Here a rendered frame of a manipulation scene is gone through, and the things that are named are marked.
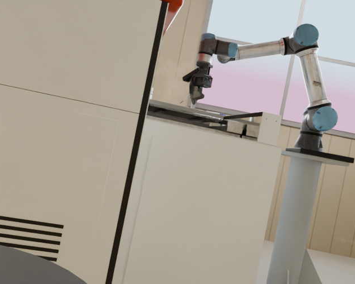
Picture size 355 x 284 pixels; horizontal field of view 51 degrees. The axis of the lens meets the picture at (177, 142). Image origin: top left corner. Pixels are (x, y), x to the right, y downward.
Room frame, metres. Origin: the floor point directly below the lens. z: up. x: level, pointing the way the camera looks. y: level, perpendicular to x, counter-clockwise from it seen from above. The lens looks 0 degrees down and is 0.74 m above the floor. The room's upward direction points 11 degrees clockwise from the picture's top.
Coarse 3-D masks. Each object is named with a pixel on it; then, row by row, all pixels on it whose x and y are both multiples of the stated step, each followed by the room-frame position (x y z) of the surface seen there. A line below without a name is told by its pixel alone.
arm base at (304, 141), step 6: (300, 132) 1.99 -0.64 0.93; (306, 132) 1.95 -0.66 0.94; (312, 132) 1.93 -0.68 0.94; (300, 138) 1.97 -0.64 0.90; (306, 138) 1.94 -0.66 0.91; (312, 138) 1.93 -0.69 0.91; (318, 138) 1.94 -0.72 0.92; (300, 144) 1.95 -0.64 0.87; (306, 144) 1.93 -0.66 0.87; (312, 144) 1.92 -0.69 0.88; (318, 144) 1.93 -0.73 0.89; (318, 150) 1.92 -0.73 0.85
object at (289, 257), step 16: (304, 160) 1.92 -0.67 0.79; (320, 160) 1.83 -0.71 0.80; (336, 160) 1.83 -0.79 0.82; (288, 176) 1.99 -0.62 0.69; (304, 176) 1.91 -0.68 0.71; (288, 192) 1.96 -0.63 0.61; (304, 192) 1.91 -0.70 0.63; (288, 208) 1.94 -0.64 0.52; (304, 208) 1.91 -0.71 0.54; (288, 224) 1.93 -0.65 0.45; (304, 224) 1.92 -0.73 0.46; (288, 240) 1.92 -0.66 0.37; (304, 240) 1.93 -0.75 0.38; (272, 256) 1.99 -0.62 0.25; (288, 256) 1.91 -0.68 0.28; (304, 256) 1.98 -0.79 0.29; (272, 272) 1.96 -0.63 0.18; (288, 272) 1.90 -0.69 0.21; (304, 272) 1.98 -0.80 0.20
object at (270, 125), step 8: (256, 112) 1.71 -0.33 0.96; (264, 112) 1.64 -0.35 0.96; (264, 120) 1.65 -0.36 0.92; (272, 120) 1.65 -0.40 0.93; (280, 120) 1.66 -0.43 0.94; (264, 128) 1.65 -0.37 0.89; (272, 128) 1.65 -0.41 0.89; (264, 136) 1.65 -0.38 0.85; (272, 136) 1.66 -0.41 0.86; (272, 144) 1.66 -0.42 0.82
